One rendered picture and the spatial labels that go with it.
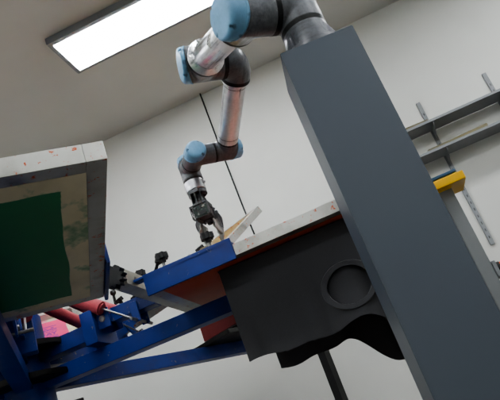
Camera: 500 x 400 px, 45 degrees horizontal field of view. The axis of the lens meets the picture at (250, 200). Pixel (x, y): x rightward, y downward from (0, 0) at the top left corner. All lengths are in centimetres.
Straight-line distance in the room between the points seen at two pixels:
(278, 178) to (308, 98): 299
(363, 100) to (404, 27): 339
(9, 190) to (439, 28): 394
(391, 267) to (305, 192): 307
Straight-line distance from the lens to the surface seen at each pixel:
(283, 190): 431
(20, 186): 112
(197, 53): 180
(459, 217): 192
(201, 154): 213
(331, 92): 137
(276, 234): 180
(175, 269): 187
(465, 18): 475
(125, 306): 223
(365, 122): 133
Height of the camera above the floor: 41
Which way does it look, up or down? 22 degrees up
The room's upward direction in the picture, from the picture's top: 21 degrees counter-clockwise
